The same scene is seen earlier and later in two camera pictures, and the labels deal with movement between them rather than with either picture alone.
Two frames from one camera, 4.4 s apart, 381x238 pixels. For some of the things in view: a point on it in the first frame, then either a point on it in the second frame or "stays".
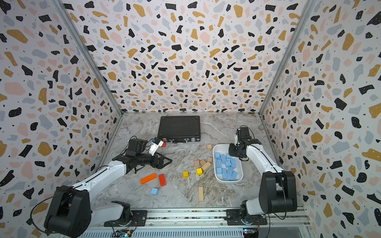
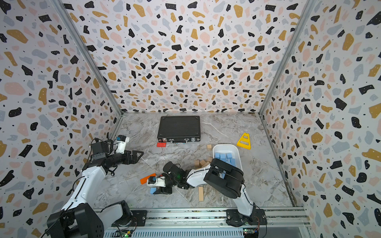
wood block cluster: (204, 165) stays
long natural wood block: (201, 194) stays
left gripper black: (159, 165) to (133, 159)
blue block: (233, 162) stays
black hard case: (179, 129) stays
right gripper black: (230, 150) to (162, 191)
